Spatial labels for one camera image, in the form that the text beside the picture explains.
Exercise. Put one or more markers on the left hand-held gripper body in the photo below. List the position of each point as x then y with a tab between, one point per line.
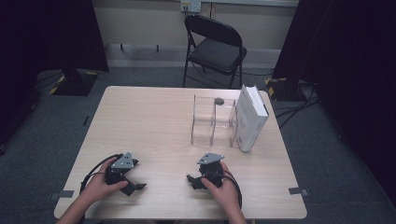
122	163

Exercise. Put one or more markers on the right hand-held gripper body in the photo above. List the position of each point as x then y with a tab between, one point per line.
211	158

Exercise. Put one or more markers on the clear acrylic book rack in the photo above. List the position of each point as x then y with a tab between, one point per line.
204	130

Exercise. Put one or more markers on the white book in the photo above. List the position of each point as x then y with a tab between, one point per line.
249	124

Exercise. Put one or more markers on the person's right hand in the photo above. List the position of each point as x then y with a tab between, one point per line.
226	196

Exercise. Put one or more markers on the person's left hand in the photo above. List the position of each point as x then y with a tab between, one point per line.
98	188

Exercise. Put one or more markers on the small dark round pad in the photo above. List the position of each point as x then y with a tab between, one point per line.
219	101

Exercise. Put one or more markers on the grey tape strip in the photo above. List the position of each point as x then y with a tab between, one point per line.
62	194
297	191

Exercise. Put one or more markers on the black stand base yellow tape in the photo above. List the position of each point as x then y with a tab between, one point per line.
281	90
74	84

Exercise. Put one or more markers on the black folding chair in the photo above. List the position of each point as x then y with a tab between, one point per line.
214	54

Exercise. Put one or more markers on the black curtain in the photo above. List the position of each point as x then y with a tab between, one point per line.
37	46
351	77

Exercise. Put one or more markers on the white wall socket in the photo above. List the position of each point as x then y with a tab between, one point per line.
190	5

